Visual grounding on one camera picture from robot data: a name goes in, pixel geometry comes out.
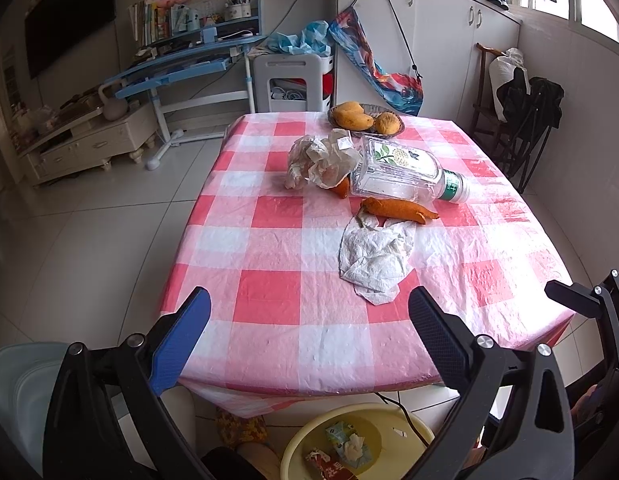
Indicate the pink plush toy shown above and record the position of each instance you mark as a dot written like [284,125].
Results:
[175,0]

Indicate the white sack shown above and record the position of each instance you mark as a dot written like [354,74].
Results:
[502,72]

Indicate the white cabinet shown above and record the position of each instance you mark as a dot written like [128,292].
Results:
[439,50]

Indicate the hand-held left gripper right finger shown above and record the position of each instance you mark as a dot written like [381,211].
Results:
[439,340]

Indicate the red white snack wrapper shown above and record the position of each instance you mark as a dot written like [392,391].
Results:
[329,470]

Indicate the small blue box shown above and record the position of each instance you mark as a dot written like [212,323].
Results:
[210,35]

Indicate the black wall television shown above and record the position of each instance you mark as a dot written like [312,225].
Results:
[69,10]

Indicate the black folding chair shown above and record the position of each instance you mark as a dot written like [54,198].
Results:
[537,105]

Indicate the white pen holder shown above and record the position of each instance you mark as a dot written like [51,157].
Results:
[238,11]

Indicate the white tissue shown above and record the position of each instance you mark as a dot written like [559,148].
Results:
[353,447]

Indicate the blue plastic bag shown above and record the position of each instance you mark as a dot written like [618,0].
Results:
[302,40]

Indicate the round yellow mango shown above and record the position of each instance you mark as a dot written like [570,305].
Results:
[386,123]

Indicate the yellow floral slipper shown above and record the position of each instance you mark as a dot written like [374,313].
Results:
[239,427]

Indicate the wooden chair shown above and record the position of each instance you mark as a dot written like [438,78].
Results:
[484,110]

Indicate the row of books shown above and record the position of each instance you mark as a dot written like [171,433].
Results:
[154,22]

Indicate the yellow plastic basin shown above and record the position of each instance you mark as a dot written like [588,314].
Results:
[379,425]

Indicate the cream television stand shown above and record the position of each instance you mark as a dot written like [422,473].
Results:
[84,147]

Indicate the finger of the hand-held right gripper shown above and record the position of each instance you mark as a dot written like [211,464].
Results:
[569,296]

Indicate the white plastic stool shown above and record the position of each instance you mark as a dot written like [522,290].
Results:
[289,65]

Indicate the clear plastic bottle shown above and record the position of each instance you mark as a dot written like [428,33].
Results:
[389,180]

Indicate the paper bag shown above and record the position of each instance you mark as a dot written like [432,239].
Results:
[319,160]

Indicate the person's leg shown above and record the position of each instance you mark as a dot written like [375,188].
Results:
[259,460]

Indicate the pink checkered tablecloth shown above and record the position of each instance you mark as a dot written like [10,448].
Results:
[269,285]

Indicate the blue study desk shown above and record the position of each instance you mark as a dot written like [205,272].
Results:
[174,62]

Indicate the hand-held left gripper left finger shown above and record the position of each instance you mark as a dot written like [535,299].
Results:
[182,345]

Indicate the pink kettlebell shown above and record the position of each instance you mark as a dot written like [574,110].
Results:
[114,109]

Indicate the white paper towel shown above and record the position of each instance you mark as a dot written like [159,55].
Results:
[374,265]

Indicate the metal fruit bowl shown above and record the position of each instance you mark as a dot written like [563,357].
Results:
[373,108]

